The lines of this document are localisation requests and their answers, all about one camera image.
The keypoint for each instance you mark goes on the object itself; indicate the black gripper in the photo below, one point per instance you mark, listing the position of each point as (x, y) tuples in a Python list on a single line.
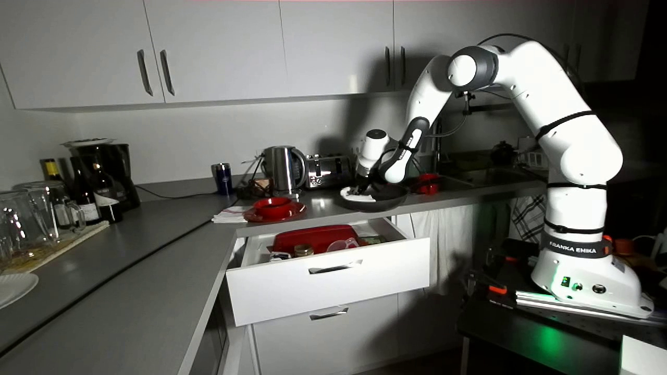
[(376, 186)]

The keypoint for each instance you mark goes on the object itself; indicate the white cloth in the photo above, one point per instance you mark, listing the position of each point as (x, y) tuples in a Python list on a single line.
[(354, 196)]

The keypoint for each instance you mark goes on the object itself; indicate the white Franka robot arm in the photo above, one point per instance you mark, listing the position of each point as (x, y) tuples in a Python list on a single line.
[(570, 146)]

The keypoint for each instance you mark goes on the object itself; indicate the dark plate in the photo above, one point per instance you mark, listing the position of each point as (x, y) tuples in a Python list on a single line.
[(382, 204)]

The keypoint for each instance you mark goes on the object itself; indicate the white plate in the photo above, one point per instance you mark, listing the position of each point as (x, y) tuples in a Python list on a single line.
[(13, 286)]

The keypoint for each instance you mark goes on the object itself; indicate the chrome toaster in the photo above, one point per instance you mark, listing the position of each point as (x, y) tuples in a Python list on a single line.
[(326, 171)]

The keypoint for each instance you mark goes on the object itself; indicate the small red cup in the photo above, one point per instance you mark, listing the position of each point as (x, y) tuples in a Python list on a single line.
[(431, 183)]

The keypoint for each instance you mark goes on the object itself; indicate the white curtain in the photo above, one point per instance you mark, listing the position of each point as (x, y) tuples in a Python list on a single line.
[(439, 240)]

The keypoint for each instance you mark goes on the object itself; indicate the steel electric kettle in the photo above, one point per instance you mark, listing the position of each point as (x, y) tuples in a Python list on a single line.
[(282, 170)]

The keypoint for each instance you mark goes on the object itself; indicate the red bowl on counter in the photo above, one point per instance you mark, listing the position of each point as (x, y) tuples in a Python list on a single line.
[(273, 218)]

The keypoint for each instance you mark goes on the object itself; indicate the open white drawer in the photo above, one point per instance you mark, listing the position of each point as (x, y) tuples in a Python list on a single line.
[(326, 283)]

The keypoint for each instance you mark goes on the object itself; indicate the small brown jar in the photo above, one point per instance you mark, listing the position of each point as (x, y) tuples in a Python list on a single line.
[(260, 186)]

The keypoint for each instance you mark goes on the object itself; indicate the white napkin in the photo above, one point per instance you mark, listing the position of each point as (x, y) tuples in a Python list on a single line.
[(227, 215)]

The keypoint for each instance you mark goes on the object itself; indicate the checkered towel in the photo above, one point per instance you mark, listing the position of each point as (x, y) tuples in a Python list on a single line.
[(529, 219)]

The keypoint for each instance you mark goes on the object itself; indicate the black control box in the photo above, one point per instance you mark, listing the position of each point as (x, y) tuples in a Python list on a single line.
[(508, 277)]

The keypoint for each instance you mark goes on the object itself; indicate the closed white drawer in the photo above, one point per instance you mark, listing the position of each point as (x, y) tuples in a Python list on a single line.
[(326, 340)]

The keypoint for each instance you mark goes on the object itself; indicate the shadowed white cabinet door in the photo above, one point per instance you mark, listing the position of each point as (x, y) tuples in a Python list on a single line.
[(431, 23)]

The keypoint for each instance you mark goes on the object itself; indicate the black robot cart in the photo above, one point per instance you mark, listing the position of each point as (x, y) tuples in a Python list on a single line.
[(543, 340)]

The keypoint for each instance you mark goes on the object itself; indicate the black coffee maker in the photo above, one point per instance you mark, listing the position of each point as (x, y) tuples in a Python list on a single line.
[(105, 174)]

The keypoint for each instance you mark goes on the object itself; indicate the dark wine bottle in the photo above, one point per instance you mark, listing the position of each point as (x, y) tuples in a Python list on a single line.
[(85, 199)]

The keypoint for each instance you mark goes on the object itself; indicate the slim dark bottle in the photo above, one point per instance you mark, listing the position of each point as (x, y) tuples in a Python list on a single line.
[(67, 174)]

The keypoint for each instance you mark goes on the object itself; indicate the white box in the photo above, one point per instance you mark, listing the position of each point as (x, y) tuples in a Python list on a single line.
[(642, 357)]

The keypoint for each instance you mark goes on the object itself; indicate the wooden cutting board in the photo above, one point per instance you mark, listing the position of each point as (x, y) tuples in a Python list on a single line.
[(63, 245)]

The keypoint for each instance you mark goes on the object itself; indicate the bottle with yellow cap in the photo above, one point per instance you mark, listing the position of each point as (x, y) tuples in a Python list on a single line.
[(50, 170)]

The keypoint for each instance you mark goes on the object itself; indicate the wide white cabinet door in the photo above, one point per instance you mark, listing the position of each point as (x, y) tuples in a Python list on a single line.
[(70, 48)]

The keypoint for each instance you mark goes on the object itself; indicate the clear drinking glass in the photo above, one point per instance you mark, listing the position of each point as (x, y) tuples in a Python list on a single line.
[(39, 211), (11, 226)]

